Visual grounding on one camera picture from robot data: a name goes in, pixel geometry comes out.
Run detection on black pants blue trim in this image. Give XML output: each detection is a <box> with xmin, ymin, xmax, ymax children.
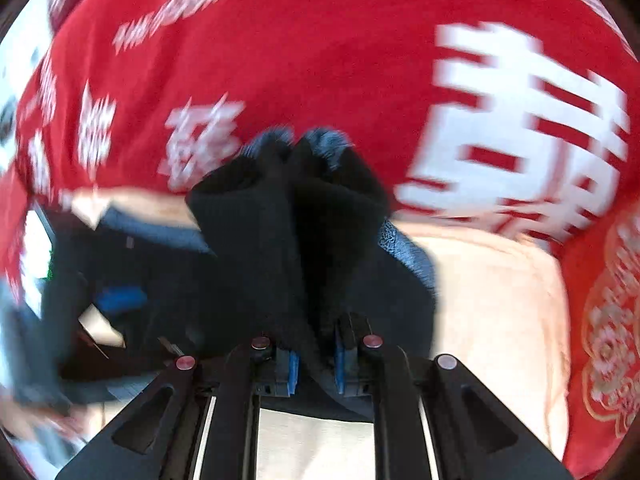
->
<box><xmin>39</xmin><ymin>127</ymin><xmax>440</xmax><ymax>424</ymax></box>

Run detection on red blanket white characters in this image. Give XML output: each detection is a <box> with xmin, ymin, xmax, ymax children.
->
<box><xmin>1</xmin><ymin>0</ymin><xmax>639</xmax><ymax>274</ymax></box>

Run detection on red embroidered pillow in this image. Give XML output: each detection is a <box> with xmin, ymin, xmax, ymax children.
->
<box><xmin>560</xmin><ymin>197</ymin><xmax>639</xmax><ymax>479</ymax></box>

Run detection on peach cushion cover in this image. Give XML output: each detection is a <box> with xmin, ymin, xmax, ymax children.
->
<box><xmin>64</xmin><ymin>184</ymin><xmax>574</xmax><ymax>480</ymax></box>

